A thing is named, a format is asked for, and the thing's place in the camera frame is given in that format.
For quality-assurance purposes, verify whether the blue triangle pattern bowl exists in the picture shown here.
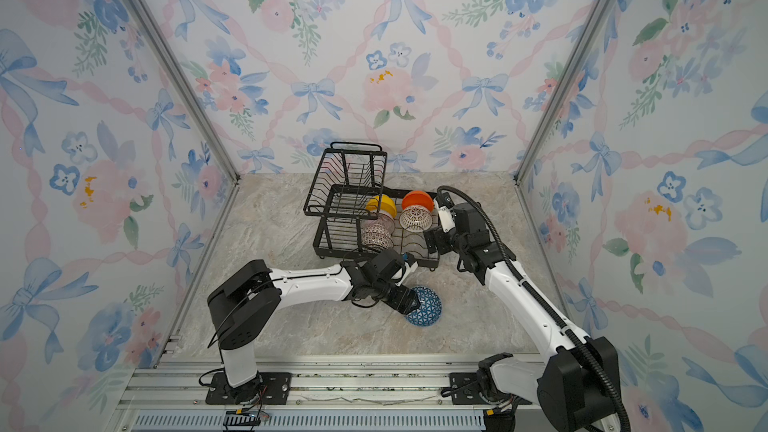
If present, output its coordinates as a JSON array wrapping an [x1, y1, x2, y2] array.
[[405, 286, 442, 328]]

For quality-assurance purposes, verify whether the white brown lattice bowl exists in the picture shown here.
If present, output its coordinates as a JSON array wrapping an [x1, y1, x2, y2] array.
[[399, 205, 433, 233]]

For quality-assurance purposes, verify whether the white dotted pattern bowl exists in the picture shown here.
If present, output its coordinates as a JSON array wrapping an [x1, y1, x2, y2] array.
[[361, 225, 394, 252]]

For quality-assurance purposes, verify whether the yellow plastic bowl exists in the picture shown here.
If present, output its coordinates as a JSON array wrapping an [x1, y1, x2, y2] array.
[[365, 194, 397, 219]]

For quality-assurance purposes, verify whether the orange plastic bowl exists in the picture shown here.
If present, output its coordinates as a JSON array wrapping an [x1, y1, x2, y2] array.
[[401, 190, 434, 212]]

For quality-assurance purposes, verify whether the pink ribbed glass bowl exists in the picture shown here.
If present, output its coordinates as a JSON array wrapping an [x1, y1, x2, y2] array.
[[363, 212, 395, 235]]

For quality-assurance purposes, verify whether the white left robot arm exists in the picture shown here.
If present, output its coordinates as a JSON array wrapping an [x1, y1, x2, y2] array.
[[207, 249, 421, 388]]

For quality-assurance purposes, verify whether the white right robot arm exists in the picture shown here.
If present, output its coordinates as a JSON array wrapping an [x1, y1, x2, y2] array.
[[425, 202, 631, 431]]

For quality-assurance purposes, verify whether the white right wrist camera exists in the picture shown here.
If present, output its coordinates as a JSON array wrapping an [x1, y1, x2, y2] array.
[[438, 206, 456, 233]]

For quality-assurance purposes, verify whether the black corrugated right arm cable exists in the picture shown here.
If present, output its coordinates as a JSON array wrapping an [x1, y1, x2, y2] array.
[[435, 184, 631, 432]]

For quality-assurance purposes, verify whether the black wire dish rack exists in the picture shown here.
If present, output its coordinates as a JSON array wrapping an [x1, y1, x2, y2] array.
[[303, 141, 439, 270]]

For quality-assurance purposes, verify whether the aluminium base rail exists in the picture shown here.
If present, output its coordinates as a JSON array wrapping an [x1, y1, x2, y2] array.
[[107, 353, 631, 432]]

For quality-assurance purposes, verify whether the aluminium right corner post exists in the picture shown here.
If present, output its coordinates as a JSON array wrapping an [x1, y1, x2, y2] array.
[[513, 0, 615, 186]]

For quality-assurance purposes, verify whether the aluminium corner post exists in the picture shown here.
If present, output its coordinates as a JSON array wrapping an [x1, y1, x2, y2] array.
[[124, 0, 240, 184], [513, 0, 615, 186]]

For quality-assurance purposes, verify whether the aluminium left corner post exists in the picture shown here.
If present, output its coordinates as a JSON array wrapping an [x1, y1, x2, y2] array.
[[124, 0, 240, 184]]

